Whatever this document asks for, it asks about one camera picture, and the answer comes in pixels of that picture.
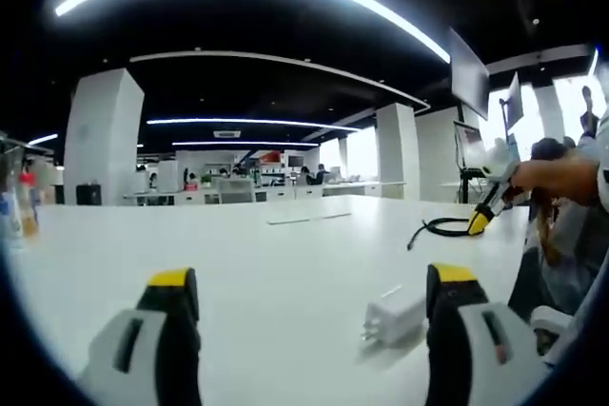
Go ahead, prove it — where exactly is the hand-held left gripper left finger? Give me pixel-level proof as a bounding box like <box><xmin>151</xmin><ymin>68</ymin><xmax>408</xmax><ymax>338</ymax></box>
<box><xmin>78</xmin><ymin>266</ymin><xmax>204</xmax><ymax>406</ymax></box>

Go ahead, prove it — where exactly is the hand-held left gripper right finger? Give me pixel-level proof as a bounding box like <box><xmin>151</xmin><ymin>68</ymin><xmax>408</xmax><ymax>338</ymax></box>
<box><xmin>424</xmin><ymin>261</ymin><xmax>563</xmax><ymax>406</ymax></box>

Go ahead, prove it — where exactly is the black Type-C cable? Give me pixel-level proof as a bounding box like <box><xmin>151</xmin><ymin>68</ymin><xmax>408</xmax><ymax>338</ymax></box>
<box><xmin>405</xmin><ymin>216</ymin><xmax>484</xmax><ymax>252</ymax></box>

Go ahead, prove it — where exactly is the white charger adapter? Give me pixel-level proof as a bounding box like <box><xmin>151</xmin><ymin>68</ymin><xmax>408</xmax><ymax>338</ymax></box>
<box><xmin>360</xmin><ymin>284</ymin><xmax>428</xmax><ymax>348</ymax></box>

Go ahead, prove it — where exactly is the white desk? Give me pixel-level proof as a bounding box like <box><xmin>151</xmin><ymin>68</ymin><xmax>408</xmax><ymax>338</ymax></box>
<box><xmin>8</xmin><ymin>193</ymin><xmax>533</xmax><ymax>406</ymax></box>

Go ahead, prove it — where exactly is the person's right hand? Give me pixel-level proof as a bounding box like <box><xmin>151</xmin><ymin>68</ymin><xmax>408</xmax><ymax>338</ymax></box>
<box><xmin>510</xmin><ymin>158</ymin><xmax>573</xmax><ymax>203</ymax></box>

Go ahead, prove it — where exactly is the laptop stand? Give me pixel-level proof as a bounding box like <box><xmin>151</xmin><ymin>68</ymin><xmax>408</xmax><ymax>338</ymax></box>
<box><xmin>457</xmin><ymin>166</ymin><xmax>492</xmax><ymax>206</ymax></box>

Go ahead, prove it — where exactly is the open laptop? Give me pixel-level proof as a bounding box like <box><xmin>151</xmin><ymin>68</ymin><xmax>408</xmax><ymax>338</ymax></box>
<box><xmin>453</xmin><ymin>120</ymin><xmax>485</xmax><ymax>172</ymax></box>

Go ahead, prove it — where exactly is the small hanging monitor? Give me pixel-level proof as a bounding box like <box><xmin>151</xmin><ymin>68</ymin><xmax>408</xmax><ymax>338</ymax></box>
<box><xmin>502</xmin><ymin>71</ymin><xmax>525</xmax><ymax>129</ymax></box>

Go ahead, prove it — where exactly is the large hanging monitor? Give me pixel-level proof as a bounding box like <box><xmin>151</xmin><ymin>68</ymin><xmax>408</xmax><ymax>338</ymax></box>
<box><xmin>448</xmin><ymin>27</ymin><xmax>492</xmax><ymax>122</ymax></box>

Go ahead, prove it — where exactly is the person's grey shirt sleeve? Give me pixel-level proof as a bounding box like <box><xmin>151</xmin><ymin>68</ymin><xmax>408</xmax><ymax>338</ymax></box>
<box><xmin>593</xmin><ymin>105</ymin><xmax>609</xmax><ymax>215</ymax></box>

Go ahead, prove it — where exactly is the grey mesh office chair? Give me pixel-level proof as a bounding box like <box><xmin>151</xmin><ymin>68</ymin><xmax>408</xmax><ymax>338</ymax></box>
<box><xmin>217</xmin><ymin>178</ymin><xmax>256</xmax><ymax>204</ymax></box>

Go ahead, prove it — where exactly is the black box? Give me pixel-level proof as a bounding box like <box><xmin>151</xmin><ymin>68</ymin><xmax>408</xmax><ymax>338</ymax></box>
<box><xmin>75</xmin><ymin>182</ymin><xmax>103</xmax><ymax>206</ymax></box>

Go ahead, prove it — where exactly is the clear bottle with red cap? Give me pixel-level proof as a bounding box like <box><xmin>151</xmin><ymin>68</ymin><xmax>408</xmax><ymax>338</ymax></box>
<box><xmin>17</xmin><ymin>169</ymin><xmax>42</xmax><ymax>239</ymax></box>

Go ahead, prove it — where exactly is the straight ceiling light strip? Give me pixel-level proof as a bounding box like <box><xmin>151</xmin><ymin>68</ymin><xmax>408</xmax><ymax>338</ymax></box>
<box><xmin>146</xmin><ymin>116</ymin><xmax>361</xmax><ymax>133</ymax></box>
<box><xmin>171</xmin><ymin>140</ymin><xmax>320</xmax><ymax>147</ymax></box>

